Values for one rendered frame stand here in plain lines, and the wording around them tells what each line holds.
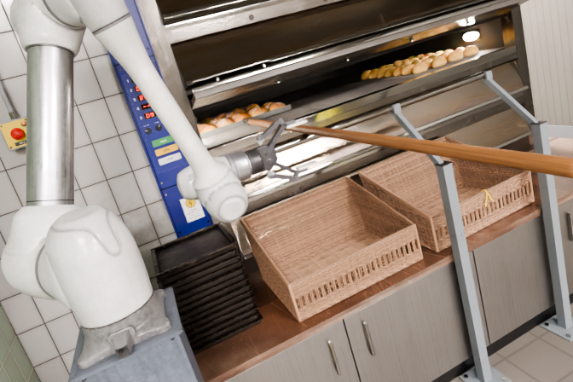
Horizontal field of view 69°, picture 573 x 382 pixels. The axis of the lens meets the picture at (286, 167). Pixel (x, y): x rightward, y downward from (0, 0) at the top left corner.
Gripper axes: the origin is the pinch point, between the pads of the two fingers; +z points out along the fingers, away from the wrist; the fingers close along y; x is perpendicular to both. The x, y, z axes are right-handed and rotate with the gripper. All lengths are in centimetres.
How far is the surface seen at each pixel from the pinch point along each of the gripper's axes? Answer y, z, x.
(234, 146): 3, -11, -55
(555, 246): 76, 94, 2
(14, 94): -40, -82, -54
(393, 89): 1, 73, -57
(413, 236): 50, 35, -7
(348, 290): 58, 3, -6
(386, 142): -0.4, 7.1, 33.2
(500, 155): -1, 8, 66
